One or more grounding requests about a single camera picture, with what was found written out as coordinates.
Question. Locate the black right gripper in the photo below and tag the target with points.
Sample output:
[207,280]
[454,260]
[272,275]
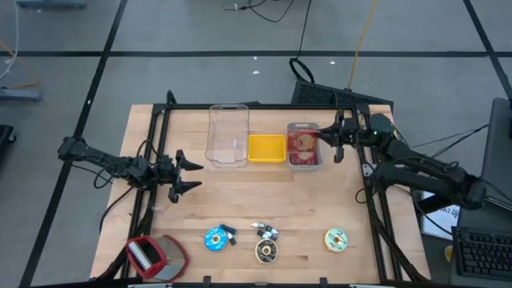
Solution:
[350,134]

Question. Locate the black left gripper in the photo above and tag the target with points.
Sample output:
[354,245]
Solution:
[168,172]

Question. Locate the blue label dropper bottle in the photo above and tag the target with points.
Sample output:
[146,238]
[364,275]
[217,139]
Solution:
[261,225]

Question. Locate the chocolate frosted toy donut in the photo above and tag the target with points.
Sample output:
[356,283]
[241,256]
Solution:
[261,251]

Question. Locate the mint frosted toy donut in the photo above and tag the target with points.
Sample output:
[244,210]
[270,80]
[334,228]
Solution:
[330,240]

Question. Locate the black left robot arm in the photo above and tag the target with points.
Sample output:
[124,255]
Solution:
[104,158]

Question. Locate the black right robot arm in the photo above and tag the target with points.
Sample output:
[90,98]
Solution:
[424,172]

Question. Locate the grey plastic bin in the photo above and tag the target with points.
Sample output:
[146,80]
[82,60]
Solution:
[304,167]

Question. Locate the black perforated computer tower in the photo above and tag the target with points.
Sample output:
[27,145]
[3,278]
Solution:
[320,94]

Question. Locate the clear plastic bin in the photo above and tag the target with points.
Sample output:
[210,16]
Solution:
[226,136]

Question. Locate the yellow plastic basket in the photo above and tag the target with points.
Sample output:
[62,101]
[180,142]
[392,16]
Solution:
[266,149]

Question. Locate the red and grey box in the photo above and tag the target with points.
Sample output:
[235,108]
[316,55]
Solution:
[168,250]

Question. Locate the green label dropper bottle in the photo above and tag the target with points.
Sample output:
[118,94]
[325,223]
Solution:
[262,234]

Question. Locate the black table clamp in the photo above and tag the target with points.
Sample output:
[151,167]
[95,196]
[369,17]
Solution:
[206,281]
[323,282]

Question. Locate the white paper sheet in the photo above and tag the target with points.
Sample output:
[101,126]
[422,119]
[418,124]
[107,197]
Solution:
[444,220]

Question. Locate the grey monitor back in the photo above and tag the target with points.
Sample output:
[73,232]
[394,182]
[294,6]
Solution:
[498,152]

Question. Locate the black object at floor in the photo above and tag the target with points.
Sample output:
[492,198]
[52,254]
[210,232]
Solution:
[6,138]

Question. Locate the grey floor base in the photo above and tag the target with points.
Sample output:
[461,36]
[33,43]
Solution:
[52,4]
[20,95]

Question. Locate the black keyboard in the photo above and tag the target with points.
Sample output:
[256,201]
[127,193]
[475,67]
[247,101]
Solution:
[484,254]

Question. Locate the silver bracket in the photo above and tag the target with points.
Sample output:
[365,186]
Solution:
[366,168]

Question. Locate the black aluminium frame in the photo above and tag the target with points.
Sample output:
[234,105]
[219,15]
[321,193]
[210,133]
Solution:
[192,106]

